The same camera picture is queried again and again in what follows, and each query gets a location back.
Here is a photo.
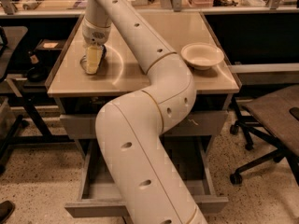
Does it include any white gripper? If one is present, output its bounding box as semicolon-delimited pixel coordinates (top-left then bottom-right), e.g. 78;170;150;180
82;19;111;75

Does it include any blue pepsi can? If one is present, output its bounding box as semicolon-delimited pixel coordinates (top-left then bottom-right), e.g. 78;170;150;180
80;45;107;72

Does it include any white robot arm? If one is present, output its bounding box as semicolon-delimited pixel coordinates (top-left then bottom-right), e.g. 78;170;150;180
86;0;207;224

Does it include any grey drawer cabinet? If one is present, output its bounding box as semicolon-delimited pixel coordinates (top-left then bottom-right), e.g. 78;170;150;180
46;10;239;155

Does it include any closed grey top drawer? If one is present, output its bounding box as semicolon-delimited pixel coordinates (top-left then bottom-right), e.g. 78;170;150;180
60;110;228;139

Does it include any open grey middle drawer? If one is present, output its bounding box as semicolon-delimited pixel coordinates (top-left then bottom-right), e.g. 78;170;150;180
65;137;228;217

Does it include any black office chair left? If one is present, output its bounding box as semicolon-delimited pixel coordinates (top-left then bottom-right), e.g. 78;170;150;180
0;26;28;175

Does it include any black office chair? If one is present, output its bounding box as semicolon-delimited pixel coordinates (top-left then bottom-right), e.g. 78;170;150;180
230;85;299;185
0;26;28;175

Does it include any white bowl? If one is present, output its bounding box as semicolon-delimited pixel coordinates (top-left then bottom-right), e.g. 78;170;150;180
180;43;224;70

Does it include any black shoe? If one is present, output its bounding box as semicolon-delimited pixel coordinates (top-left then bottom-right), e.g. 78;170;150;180
0;201;15;224

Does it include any black office chair right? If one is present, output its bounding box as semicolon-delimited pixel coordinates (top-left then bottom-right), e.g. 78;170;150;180
230;85;299;185

